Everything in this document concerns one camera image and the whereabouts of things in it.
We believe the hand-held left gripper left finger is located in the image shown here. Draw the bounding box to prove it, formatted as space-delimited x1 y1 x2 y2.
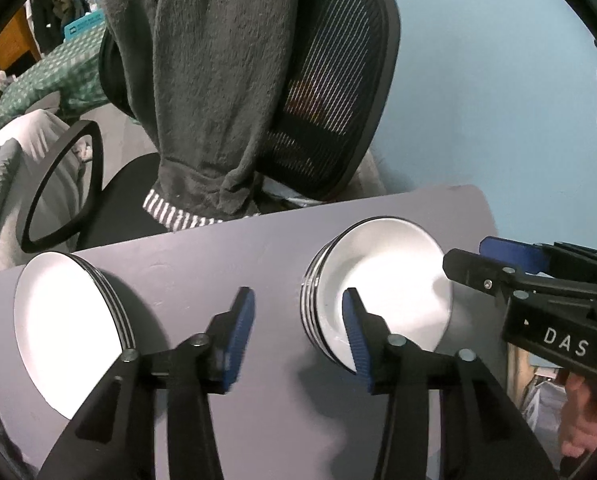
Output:
37 286 256 480

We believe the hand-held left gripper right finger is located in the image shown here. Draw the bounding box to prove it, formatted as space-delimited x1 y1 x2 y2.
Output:
341 287 561 480

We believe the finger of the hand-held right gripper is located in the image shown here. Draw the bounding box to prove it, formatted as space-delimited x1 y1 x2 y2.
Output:
479 236 551 276
442 248 534 303

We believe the deep white plate dark rim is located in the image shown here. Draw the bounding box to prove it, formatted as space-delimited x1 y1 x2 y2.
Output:
318 217 454 373
301 245 359 373

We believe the person's right hand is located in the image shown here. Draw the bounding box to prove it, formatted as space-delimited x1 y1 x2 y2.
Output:
558 374 597 461

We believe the wooden strip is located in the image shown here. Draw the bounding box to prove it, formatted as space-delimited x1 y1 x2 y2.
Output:
505 345 533 411

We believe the clear plastic bag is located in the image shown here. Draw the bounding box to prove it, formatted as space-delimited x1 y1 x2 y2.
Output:
521 367 571 433

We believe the black mesh office chair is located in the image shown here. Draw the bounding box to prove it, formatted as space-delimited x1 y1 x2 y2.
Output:
17 0 403 256

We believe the dark grey fleece garment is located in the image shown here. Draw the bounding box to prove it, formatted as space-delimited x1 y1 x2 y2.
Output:
102 0 309 233

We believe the bed with light grey sheet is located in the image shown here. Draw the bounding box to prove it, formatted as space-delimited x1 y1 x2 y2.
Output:
0 109 89 273

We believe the green checkered cloth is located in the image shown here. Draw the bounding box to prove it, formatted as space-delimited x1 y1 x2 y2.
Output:
0 22 124 141

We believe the blue plastic crate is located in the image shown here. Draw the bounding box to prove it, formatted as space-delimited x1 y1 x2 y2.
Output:
63 12 106 41

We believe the wooden cabinet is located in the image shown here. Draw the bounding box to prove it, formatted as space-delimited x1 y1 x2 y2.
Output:
0 7 42 71

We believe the black jacket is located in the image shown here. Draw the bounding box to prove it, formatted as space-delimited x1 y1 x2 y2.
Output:
31 0 86 41

